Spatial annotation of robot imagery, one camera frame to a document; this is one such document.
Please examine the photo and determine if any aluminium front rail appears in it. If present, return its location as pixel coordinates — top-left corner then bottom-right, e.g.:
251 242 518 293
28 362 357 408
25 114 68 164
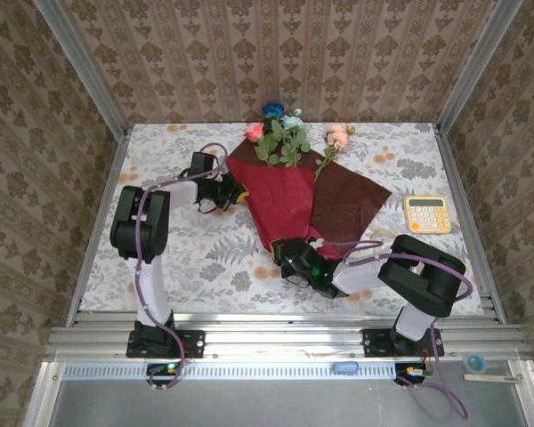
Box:
44 312 530 362

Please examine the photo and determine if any light blue fake rose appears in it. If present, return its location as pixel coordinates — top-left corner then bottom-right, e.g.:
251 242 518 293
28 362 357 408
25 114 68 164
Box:
278 108 312 169

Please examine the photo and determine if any pink fake rose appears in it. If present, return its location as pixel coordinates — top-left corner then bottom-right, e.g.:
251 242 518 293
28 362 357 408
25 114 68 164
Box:
243 122 279 168

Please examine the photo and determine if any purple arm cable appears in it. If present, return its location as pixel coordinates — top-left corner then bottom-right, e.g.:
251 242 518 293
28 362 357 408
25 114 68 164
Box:
133 141 231 392
322 239 473 419

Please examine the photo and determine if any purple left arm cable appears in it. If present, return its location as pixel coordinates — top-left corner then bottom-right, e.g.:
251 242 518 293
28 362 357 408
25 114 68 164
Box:
133 141 231 392

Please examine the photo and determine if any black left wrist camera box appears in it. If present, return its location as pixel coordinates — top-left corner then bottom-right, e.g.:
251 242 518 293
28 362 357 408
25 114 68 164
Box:
190 151 219 179

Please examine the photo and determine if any slotted cable duct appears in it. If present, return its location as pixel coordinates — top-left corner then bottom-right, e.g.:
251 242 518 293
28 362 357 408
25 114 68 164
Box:
61 360 400 382

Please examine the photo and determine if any peach fake rose spray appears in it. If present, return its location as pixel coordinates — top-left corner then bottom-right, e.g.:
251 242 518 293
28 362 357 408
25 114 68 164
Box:
313 123 357 182

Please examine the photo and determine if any wooden stick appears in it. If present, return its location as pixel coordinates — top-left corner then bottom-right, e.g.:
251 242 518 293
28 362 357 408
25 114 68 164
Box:
463 374 524 383

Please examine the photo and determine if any grey metal tray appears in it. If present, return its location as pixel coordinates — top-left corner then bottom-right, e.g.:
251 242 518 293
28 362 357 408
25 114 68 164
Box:
24 359 534 427

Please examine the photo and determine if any aluminium side rail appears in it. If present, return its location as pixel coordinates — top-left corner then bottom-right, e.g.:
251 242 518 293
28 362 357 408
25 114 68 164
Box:
65 128 130 328
433 123 508 325

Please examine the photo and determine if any dark red wrapping paper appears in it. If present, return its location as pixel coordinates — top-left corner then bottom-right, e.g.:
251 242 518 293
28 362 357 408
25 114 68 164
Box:
225 141 392 268

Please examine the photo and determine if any cream ribbon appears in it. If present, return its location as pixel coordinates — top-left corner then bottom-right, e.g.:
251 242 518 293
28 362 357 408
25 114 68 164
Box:
371 225 406 241

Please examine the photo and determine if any black controller board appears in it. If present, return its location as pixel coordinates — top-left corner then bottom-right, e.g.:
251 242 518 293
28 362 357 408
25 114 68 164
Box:
145 362 184 378
393 362 433 387

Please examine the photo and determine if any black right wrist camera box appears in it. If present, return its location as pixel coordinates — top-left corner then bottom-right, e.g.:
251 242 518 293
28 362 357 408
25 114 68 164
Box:
273 238 316 269

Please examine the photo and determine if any floral tablecloth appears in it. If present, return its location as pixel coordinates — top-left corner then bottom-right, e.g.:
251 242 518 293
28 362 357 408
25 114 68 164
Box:
77 122 486 317

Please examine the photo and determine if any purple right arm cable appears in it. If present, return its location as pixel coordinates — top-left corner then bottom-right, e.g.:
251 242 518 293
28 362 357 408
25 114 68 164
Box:
322 239 473 419

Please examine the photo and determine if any aluminium frame post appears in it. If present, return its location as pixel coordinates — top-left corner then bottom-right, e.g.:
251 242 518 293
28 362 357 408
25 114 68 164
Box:
31 0 130 139
435 0 524 133

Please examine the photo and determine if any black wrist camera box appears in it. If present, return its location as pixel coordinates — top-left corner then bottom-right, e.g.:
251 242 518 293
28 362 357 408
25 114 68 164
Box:
273 238 316 269
190 151 219 179

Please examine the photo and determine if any yellow calculator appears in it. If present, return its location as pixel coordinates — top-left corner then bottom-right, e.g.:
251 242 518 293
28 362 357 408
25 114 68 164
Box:
403 194 453 235

